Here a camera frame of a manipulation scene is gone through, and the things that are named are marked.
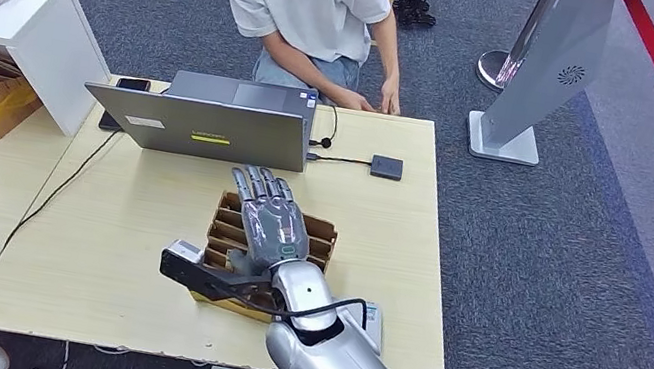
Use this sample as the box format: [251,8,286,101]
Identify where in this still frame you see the person's left hand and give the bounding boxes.
[376,75,407,118]

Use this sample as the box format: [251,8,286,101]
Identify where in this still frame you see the black cable with round plug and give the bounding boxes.
[308,102,343,151]

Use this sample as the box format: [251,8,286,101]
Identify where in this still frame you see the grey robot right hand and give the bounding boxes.
[213,161,324,288]

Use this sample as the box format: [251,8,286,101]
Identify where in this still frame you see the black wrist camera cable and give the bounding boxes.
[211,272,374,334]

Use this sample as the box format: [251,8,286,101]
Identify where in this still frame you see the white card reader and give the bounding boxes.
[332,296,391,356]

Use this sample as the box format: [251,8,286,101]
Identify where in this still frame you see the chrome stanchion base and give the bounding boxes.
[473,45,530,98]

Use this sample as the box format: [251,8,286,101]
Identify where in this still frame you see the grey laptop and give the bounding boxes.
[75,50,321,178]

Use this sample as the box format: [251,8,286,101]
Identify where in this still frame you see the white cable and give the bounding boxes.
[92,340,133,358]
[52,338,73,369]

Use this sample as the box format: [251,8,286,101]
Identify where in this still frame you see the person's right hand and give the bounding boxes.
[324,85,379,116]

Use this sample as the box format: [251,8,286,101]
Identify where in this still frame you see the cardboard card organizer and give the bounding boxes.
[182,186,343,335]

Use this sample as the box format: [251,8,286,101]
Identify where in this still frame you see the black phone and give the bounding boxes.
[97,73,152,137]

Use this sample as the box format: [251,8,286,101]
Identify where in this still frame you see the dark hub with cable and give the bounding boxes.
[305,142,406,182]

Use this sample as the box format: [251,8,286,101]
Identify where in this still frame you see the grey kiosk stand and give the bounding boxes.
[461,0,617,177]

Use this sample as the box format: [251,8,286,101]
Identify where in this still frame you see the black laptop power cable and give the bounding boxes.
[0,112,122,272]

